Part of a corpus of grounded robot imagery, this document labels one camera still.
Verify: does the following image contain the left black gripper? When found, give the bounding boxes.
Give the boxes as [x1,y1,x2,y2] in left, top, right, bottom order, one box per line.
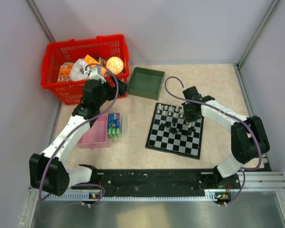
[95,74,128,107]

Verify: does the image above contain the black white chess board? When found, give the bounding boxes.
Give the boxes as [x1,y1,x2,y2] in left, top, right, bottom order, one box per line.
[145,103,204,160]

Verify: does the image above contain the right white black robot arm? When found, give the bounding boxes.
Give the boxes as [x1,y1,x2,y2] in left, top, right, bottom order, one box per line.
[182,86,270,189]

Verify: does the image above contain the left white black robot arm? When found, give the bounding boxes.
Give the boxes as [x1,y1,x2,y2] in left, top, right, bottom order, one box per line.
[29,63,128,196]

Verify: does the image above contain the orange round ball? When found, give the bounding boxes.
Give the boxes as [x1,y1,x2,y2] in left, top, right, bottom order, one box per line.
[106,57,124,74]

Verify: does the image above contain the blue green packaged item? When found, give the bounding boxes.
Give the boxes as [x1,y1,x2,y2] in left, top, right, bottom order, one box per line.
[107,113,122,139]

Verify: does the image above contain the dark green open box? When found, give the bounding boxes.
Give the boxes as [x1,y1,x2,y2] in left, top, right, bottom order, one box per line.
[128,67,165,100]

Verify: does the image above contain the white plastic bag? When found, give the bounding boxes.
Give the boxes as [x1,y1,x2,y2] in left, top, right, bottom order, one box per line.
[70,59,91,81]

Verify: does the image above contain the orange punched cardboard box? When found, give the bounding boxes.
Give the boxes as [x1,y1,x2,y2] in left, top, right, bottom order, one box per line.
[84,55,107,75]

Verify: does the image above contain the pink open drawer box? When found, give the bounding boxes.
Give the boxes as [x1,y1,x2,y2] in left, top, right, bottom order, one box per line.
[77,114,109,149]

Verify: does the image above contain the red plastic shopping basket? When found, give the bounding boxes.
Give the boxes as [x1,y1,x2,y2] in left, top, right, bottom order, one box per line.
[41,34,130,105]

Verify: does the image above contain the small orange carton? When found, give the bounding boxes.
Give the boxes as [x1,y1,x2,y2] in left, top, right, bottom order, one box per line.
[57,62,74,83]

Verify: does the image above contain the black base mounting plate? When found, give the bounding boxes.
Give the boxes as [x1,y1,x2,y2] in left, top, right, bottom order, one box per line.
[81,169,240,197]

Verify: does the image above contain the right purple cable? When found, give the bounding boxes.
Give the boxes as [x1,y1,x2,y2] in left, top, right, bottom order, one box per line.
[165,76,263,207]

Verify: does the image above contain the purple cable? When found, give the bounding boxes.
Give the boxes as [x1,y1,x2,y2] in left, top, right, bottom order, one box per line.
[165,76,263,207]
[38,63,120,207]

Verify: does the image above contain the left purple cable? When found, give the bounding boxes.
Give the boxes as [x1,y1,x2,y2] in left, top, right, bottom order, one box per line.
[38,63,120,207]

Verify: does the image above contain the white slotted cable duct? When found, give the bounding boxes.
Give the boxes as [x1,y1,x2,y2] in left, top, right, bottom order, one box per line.
[39,190,231,202]

